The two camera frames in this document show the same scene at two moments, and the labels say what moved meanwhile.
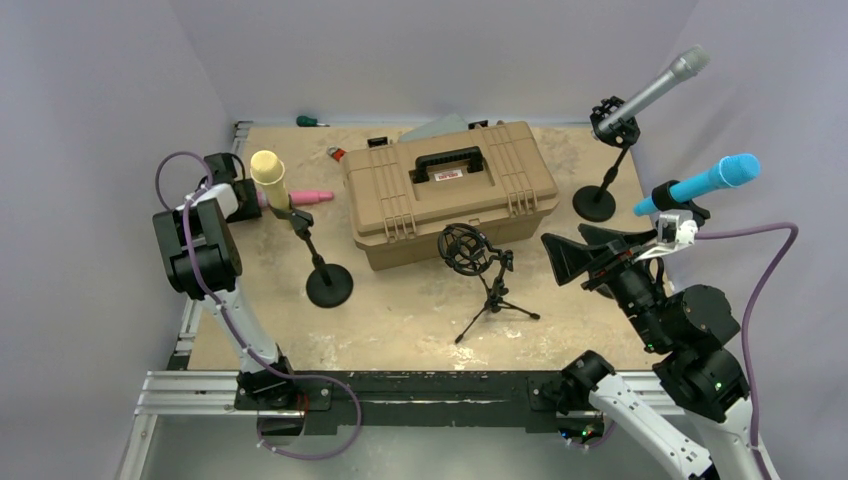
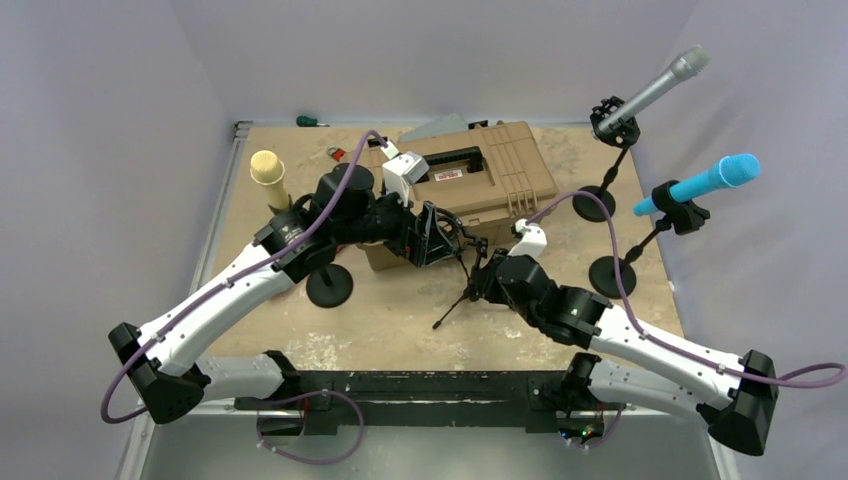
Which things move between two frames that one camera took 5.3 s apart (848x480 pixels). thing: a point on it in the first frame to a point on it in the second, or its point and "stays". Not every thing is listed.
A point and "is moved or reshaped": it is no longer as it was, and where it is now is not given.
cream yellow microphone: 268,170 stays
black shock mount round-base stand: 598,203 stays
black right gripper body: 630,280 to 491,291
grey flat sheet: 442,126 stays
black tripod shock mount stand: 468,251 is moved or reshaped
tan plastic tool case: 401,197 stays
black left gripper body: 250,208 to 395,231
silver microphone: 686,67 stays
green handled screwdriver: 304,121 stays
